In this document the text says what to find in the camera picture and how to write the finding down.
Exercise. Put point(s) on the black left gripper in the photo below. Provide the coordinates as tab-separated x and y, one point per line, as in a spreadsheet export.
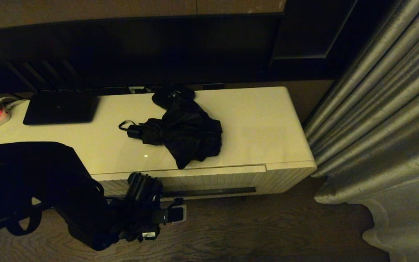
136	222

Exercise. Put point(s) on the cream white ribbed drawer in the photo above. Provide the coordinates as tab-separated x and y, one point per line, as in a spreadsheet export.
213	180

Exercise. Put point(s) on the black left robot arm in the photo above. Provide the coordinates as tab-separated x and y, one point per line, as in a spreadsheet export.
49	174

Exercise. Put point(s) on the white tv cabinet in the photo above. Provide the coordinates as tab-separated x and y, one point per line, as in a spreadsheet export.
260	127

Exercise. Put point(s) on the black folded umbrella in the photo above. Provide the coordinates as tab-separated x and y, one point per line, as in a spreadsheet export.
187	134

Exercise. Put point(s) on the small black square box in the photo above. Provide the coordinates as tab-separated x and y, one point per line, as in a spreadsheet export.
166	99

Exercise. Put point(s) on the black wifi router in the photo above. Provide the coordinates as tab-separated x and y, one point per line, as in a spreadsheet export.
58	108

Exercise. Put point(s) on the black television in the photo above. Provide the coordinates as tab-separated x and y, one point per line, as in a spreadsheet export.
140	54

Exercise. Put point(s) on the grey pleated curtain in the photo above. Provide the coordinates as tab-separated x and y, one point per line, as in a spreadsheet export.
376	127

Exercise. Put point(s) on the dark framed wall panel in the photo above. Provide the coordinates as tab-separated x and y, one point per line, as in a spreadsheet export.
304	32

